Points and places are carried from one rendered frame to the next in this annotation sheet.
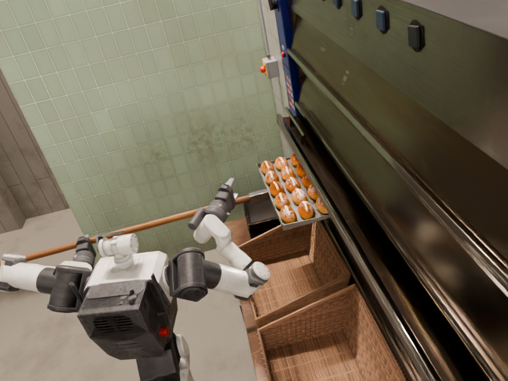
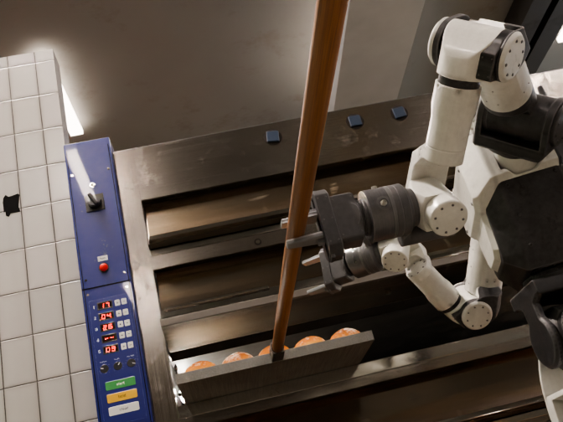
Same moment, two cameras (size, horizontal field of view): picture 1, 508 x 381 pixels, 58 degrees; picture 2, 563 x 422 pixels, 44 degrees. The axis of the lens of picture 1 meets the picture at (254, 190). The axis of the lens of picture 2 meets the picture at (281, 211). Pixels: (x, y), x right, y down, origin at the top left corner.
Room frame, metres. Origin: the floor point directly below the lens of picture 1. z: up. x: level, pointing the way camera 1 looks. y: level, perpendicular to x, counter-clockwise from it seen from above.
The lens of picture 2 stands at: (1.79, 1.84, 0.76)
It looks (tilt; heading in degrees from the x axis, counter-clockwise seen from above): 24 degrees up; 266
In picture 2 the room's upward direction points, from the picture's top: 15 degrees counter-clockwise
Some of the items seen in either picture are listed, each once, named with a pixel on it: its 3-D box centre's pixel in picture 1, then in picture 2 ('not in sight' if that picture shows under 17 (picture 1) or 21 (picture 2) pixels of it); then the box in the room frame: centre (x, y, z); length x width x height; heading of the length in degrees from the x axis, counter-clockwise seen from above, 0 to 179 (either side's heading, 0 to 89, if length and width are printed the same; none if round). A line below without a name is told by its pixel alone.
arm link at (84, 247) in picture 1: (84, 255); (354, 218); (1.60, 0.77, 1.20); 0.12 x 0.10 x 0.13; 4
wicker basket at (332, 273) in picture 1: (289, 269); not in sight; (1.75, -0.09, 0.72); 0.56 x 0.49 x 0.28; 5
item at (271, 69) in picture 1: (270, 67); not in sight; (2.69, -0.26, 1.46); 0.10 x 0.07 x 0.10; 4
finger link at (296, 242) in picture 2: not in sight; (305, 243); (1.69, 0.77, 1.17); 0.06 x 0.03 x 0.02; 4
